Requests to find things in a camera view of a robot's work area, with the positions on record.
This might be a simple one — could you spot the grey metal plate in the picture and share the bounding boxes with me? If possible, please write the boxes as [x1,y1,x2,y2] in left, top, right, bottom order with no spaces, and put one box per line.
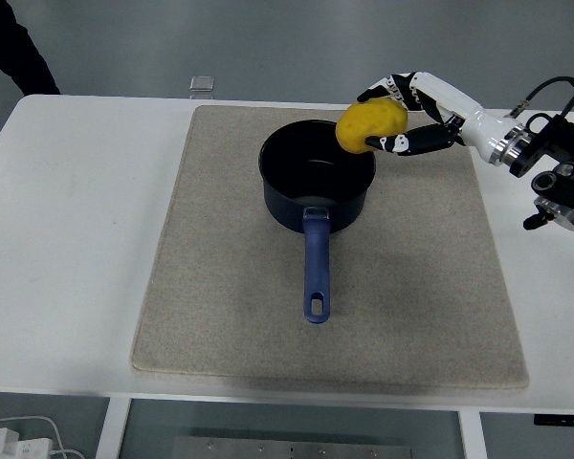
[172,435,415,459]

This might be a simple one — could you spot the beige table mat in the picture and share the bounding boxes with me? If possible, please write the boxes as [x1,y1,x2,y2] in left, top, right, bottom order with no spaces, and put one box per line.
[129,104,531,390]

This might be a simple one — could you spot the black table control panel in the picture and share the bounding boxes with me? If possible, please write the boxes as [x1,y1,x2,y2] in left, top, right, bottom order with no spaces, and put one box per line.
[533,413,574,426]

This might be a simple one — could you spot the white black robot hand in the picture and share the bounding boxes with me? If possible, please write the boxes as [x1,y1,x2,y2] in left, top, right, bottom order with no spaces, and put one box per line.
[356,71,525,164]

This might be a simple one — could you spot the person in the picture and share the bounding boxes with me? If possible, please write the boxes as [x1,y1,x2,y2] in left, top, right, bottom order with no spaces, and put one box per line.
[0,0,62,163]

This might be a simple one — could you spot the white cable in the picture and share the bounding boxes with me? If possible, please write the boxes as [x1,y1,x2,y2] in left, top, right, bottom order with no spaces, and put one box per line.
[0,414,78,459]

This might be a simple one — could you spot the dark blue pot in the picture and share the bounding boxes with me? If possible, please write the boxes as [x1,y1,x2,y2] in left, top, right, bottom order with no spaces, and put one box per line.
[257,120,378,325]

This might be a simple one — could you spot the white table leg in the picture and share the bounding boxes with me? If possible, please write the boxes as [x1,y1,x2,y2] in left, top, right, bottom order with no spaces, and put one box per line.
[95,396,133,459]
[458,409,488,459]

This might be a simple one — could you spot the yellow potato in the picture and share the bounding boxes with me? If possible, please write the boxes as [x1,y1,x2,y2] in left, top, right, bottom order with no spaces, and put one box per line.
[335,98,409,155]

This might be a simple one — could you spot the white power strip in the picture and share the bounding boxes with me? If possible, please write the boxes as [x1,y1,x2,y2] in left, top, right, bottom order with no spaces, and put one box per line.
[0,427,54,459]

